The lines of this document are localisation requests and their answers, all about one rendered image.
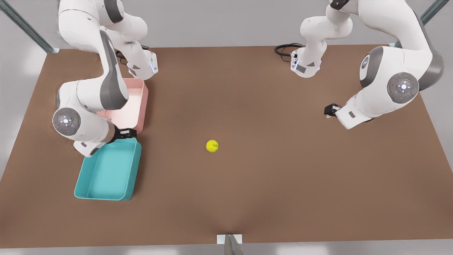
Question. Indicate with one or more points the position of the pink plastic tray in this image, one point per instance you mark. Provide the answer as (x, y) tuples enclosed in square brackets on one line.
[(129, 104)]

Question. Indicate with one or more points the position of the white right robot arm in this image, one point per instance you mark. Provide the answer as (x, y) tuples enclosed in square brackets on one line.
[(88, 95)]

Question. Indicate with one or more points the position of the teal plastic tray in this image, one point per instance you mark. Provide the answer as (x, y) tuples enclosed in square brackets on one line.
[(109, 170)]

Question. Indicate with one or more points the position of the silver frame post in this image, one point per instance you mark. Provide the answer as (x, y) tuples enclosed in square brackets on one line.
[(230, 244), (426, 16), (26, 26)]

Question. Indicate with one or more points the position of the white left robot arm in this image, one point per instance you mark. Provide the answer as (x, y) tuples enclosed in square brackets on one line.
[(393, 74)]

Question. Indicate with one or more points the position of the yellow tennis ball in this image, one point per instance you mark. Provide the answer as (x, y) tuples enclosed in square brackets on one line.
[(212, 146)]

